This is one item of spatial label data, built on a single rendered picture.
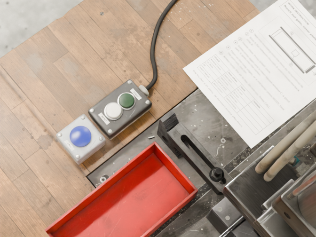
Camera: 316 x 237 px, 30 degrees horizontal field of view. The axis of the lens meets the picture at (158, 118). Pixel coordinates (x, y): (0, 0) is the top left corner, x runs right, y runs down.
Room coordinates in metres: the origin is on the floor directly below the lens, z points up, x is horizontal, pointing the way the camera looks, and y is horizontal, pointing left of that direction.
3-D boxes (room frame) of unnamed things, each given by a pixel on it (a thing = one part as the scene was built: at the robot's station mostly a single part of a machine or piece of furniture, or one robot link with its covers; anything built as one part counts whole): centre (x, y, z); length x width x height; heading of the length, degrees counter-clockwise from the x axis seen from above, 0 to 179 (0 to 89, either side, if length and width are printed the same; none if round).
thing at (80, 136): (0.31, 0.14, 0.93); 0.04 x 0.04 x 0.02
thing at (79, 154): (0.31, 0.14, 0.90); 0.07 x 0.07 x 0.06; 50
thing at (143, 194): (0.19, 0.03, 0.93); 0.25 x 0.12 x 0.06; 140
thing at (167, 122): (0.34, -0.04, 0.95); 0.06 x 0.03 x 0.09; 50
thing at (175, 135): (0.30, -0.09, 0.95); 0.15 x 0.03 x 0.10; 50
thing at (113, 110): (0.37, 0.09, 0.93); 0.03 x 0.03 x 0.02
